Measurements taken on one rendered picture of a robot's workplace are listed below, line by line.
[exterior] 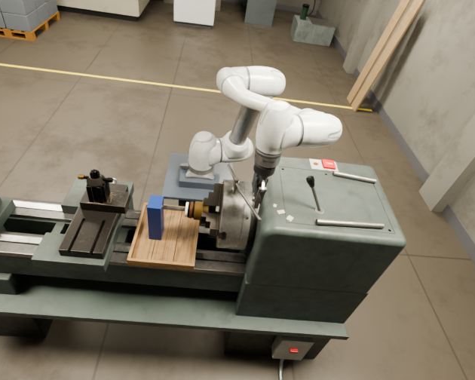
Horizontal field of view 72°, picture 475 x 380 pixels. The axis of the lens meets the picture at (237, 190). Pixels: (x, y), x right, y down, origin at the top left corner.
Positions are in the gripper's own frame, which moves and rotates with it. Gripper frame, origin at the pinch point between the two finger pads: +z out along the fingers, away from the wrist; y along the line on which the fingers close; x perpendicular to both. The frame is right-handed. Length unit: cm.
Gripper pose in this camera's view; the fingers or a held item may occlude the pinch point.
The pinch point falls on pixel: (255, 205)
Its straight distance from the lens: 124.0
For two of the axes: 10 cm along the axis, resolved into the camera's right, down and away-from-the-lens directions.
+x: 9.9, 1.1, 0.9
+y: 0.0, 6.4, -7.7
